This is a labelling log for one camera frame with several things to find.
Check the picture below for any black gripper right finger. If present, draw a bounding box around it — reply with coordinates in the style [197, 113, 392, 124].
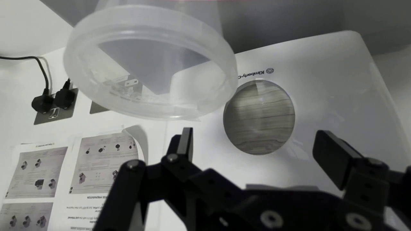
[311, 129, 411, 231]

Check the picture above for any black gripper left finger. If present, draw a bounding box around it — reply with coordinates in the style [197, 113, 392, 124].
[94, 126, 258, 231]

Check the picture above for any colourless plastic cup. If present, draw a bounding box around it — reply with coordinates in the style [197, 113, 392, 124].
[63, 0, 239, 122]

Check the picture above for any white paper towel dispenser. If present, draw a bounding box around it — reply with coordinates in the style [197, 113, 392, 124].
[140, 29, 411, 203]

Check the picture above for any white instruction sheet with photos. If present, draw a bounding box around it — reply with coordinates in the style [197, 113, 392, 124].
[67, 124, 149, 231]
[0, 140, 72, 231]

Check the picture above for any black power plug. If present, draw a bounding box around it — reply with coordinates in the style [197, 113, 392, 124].
[54, 78, 77, 110]
[30, 93, 58, 115]

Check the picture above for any steel double wall socket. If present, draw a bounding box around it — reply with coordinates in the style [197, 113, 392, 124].
[89, 76, 144, 115]
[34, 87, 80, 126]

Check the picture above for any thin black appliance cable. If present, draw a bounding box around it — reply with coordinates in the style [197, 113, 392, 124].
[0, 54, 52, 97]

